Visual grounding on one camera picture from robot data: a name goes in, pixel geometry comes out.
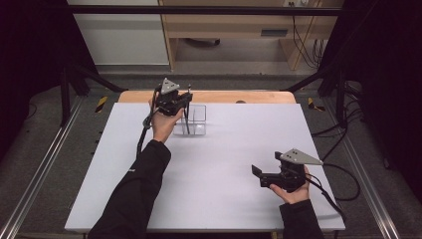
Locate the dark rectangular desk plate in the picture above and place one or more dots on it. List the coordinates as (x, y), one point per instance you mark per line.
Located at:
(274, 33)

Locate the yellow clamp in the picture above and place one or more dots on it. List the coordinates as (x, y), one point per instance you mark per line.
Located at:
(312, 103)
(101, 104)

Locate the person's left hand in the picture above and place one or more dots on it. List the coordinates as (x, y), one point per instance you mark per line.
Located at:
(164, 127)

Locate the white power strip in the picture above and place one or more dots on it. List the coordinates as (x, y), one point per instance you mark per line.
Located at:
(298, 2)

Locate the yellow clamp right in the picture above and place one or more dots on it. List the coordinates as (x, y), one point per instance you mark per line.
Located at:
(312, 103)

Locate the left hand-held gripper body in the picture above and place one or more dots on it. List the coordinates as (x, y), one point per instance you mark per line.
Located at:
(169, 101)

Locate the clear acrylic organizer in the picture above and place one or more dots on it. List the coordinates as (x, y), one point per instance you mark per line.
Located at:
(198, 127)

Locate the black pen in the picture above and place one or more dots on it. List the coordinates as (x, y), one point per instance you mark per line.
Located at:
(188, 122)

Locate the white cabinet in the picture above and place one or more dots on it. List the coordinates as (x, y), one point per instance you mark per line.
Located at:
(126, 43)

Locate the aluminium rail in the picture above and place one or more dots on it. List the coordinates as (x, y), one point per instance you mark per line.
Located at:
(371, 192)
(33, 186)

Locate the dark curtain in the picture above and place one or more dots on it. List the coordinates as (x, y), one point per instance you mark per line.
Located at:
(391, 66)
(26, 49)

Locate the yellow clamp left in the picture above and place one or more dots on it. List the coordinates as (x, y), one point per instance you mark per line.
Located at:
(101, 104)

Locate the person's right hand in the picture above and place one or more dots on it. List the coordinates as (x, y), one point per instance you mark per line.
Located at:
(295, 196)

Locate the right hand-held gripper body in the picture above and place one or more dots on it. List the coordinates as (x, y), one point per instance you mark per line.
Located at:
(292, 172)

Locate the black metal stand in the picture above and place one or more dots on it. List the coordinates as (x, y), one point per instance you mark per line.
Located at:
(340, 96)
(64, 96)

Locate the black metal crossbar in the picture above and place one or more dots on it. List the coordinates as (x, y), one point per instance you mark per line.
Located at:
(232, 10)

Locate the light wooden desk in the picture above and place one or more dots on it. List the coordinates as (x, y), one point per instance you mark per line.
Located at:
(232, 25)

